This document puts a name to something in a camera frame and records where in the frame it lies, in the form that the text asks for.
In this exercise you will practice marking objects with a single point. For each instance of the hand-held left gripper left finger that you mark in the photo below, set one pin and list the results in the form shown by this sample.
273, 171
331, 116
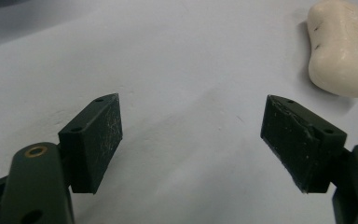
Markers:
90, 146

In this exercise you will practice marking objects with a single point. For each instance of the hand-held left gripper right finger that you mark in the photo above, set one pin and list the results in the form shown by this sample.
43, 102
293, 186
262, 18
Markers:
301, 149

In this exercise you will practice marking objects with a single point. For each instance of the cream white soap bar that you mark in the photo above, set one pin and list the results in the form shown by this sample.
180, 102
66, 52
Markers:
340, 49

